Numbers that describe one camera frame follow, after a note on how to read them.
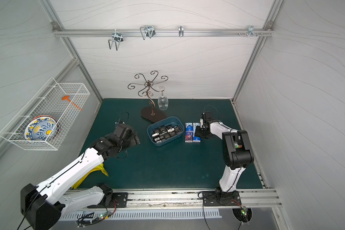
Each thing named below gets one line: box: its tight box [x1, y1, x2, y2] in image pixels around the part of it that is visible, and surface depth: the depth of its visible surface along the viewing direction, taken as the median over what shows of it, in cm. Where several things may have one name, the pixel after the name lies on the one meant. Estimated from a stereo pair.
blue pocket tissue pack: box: [192, 136, 201, 143], surface depth 97 cm
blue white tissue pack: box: [184, 122, 194, 132], surface depth 103 cm
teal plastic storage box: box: [147, 115, 185, 147], surface depth 100 cm
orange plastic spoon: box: [61, 95, 83, 112], surface depth 80 cm
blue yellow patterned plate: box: [23, 115, 60, 142], surface depth 62 cm
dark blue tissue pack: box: [184, 130, 194, 143], surface depth 98 cm
